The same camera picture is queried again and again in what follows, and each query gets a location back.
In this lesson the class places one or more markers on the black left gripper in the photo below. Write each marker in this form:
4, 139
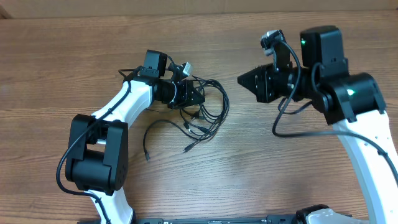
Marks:
181, 94

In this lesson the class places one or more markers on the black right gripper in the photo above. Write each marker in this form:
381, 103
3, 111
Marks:
265, 83

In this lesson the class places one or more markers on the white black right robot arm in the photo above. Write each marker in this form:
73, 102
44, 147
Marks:
352, 105

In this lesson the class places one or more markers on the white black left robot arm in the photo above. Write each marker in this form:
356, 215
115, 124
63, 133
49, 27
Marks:
95, 163

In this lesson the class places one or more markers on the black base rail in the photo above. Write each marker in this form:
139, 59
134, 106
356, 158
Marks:
270, 219

